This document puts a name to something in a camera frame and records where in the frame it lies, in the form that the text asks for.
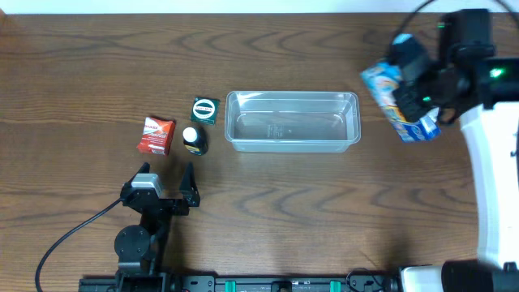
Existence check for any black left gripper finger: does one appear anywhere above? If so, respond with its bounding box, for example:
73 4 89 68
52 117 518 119
128 162 150 187
179 162 200 207

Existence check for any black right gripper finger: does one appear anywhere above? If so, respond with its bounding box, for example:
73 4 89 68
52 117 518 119
392 83 432 122
388 33 432 81

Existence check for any blue fever patch box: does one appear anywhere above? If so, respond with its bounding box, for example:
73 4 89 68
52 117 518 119
360 61 441 143

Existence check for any red Panadol box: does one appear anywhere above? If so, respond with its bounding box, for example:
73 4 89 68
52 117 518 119
136 117 176 156

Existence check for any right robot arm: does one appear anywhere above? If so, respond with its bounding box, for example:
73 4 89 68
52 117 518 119
388 9 518 291

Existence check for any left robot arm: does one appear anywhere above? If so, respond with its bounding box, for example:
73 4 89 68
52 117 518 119
114 162 200 292

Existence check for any clear plastic container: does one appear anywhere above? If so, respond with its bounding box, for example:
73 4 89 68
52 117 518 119
225 91 361 152

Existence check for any dark syrup bottle white cap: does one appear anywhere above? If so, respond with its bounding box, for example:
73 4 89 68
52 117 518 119
182 127 208 156

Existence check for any green Zam-Buk box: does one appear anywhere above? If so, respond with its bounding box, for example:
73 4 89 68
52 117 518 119
191 97 220 125

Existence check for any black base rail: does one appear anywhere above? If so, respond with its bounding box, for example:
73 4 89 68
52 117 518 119
78 273 401 292

